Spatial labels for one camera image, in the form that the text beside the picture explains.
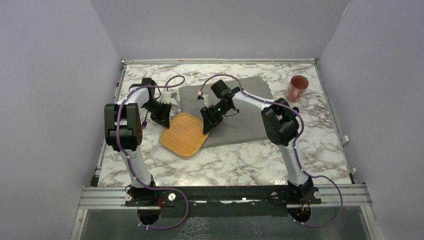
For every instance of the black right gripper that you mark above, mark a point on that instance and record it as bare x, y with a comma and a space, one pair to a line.
209, 120

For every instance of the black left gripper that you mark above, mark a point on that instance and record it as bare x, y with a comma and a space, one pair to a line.
163, 118

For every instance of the woven yellow wicker tray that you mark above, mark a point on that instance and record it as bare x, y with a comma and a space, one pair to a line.
185, 135

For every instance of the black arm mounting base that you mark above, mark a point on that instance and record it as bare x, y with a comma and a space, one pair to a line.
219, 201

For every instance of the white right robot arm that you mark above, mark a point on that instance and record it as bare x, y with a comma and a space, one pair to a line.
279, 121

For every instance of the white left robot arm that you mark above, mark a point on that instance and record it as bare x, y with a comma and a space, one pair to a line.
124, 132

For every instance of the purple iridescent fork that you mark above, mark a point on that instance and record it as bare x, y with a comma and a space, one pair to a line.
144, 122

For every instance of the pink patterned cup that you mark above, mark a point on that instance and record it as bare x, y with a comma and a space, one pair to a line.
296, 88

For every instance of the aluminium table frame rail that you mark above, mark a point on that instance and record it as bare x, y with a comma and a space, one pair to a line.
96, 198

